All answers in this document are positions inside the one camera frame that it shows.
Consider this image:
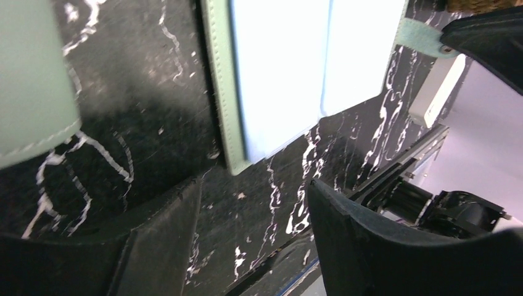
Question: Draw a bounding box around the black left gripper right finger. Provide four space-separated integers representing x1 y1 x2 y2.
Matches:
307 179 522 295

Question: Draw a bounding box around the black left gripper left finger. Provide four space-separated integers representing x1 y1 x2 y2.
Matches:
1 178 202 295

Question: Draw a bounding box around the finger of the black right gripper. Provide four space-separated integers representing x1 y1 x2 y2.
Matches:
440 6 522 94

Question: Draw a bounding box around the mint green snap card holder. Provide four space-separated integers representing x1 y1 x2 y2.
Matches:
202 1 460 176

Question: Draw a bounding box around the woven wicker divided tray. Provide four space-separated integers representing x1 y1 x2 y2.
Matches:
445 0 522 14

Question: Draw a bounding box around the white rectangular box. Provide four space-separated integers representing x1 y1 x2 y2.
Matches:
408 54 466 128

